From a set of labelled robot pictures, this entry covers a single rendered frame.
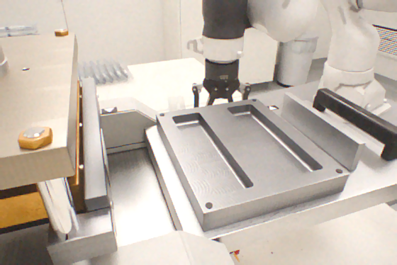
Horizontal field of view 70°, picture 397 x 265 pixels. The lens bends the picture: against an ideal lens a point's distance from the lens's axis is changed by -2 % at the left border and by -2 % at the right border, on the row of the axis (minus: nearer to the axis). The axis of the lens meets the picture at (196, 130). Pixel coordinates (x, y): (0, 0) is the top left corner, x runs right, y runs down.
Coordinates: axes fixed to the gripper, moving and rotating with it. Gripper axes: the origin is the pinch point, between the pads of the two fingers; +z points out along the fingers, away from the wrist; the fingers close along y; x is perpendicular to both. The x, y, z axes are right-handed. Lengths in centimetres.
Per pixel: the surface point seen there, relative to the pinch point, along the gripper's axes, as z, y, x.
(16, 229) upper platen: -24, -17, -49
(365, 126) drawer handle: -20.0, 17.7, -28.3
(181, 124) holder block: -18.7, -7.2, -25.6
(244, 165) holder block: -20.1, 0.4, -36.9
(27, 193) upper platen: -27, -16, -48
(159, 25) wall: 15, -45, 213
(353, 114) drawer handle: -20.6, 16.9, -26.1
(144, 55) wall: 42, -60, 206
